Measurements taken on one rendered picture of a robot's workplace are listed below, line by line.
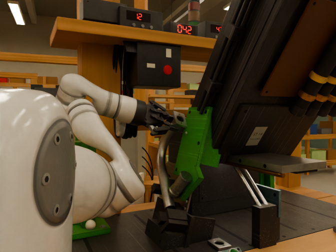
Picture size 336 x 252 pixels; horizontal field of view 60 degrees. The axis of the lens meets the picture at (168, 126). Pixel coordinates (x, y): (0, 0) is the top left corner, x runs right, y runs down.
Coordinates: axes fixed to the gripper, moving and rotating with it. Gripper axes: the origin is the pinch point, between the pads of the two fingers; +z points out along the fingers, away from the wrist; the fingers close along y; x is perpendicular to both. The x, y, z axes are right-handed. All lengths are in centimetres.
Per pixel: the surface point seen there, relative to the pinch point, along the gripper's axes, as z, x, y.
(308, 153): 495, 208, 272
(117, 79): -14.3, 9.2, 25.6
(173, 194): 0.1, 6.3, -21.1
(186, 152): 2.9, 0.4, -10.2
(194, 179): 2.7, -0.7, -20.2
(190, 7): 9, -16, 57
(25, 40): -102, 564, 855
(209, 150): 7.0, -4.7, -12.3
